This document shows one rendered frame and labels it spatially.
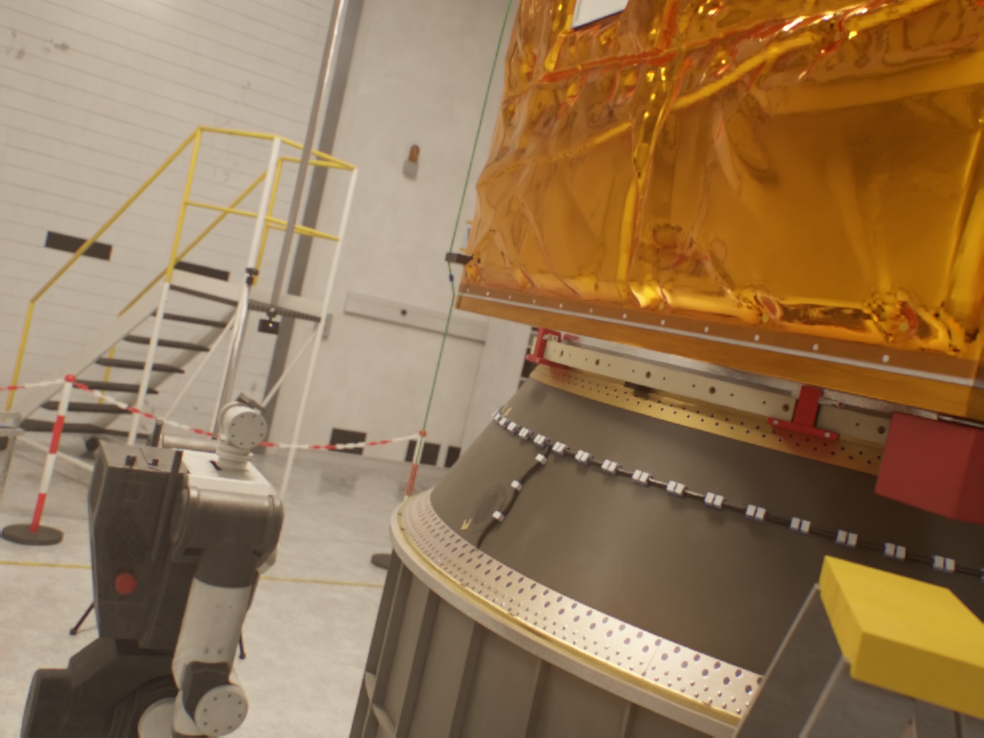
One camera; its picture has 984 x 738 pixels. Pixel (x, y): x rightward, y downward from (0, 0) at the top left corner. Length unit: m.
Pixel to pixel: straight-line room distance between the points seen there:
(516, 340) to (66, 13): 4.77
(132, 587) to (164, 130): 7.84
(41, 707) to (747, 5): 1.84
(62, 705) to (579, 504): 0.99
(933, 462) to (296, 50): 8.55
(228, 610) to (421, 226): 8.62
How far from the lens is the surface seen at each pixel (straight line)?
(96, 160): 9.32
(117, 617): 1.79
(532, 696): 1.96
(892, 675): 1.03
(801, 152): 1.91
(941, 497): 1.65
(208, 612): 1.63
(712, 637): 1.87
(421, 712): 2.29
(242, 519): 1.59
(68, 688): 1.89
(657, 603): 1.90
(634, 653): 1.87
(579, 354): 2.25
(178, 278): 6.91
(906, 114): 1.76
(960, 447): 1.64
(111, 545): 1.75
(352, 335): 9.91
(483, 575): 2.10
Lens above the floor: 1.72
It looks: 2 degrees down
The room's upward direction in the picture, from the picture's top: 13 degrees clockwise
